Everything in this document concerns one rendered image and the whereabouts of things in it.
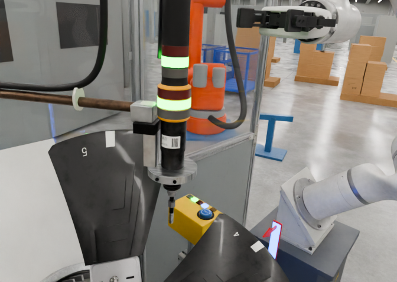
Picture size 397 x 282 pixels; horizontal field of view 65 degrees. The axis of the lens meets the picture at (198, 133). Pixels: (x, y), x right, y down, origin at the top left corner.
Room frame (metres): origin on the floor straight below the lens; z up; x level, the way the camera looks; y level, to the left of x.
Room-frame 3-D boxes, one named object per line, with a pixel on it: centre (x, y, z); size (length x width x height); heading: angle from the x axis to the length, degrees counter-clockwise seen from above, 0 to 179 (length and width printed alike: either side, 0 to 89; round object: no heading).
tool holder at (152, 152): (0.39, 0.04, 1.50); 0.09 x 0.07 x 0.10; 81
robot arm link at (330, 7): (0.65, -0.21, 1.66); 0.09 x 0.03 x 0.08; 46
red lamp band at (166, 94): (0.39, 0.03, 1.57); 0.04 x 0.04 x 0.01
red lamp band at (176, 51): (0.39, 0.03, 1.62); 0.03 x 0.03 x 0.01
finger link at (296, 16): (0.50, -0.15, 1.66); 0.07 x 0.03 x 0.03; 136
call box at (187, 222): (0.86, 0.00, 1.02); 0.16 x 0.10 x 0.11; 46
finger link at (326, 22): (0.55, -0.18, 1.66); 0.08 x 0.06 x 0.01; 43
